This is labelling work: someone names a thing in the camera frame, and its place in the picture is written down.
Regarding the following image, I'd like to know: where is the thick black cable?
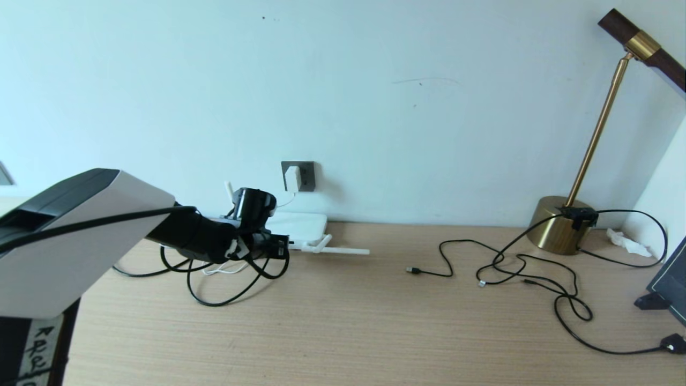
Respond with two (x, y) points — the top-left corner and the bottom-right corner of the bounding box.
(113, 244), (290, 307)

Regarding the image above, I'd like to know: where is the brass desk lamp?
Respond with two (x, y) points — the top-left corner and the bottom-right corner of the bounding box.
(528, 8), (686, 255)

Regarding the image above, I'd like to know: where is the crumpled white tissue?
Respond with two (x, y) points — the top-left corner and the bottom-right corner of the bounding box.
(607, 228), (653, 257)

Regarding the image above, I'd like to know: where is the dark framed panel on stand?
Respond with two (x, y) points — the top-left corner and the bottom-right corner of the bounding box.
(635, 236), (686, 326)

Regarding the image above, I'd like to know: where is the light grey wrist camera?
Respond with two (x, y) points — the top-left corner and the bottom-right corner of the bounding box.
(229, 237), (251, 262)

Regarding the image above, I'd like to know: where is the thin white adapter cable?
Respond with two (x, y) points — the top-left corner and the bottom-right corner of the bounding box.
(203, 192), (296, 275)

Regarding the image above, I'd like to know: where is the grey wall socket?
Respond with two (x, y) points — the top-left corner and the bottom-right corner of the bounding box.
(281, 161), (316, 192)

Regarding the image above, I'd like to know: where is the black cable silver tip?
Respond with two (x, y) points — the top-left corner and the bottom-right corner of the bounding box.
(476, 252), (580, 296)

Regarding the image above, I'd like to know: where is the black cable clip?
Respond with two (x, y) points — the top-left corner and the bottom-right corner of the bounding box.
(560, 206), (599, 230)

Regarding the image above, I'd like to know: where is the black looped cable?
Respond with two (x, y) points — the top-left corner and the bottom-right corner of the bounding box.
(578, 209), (668, 268)

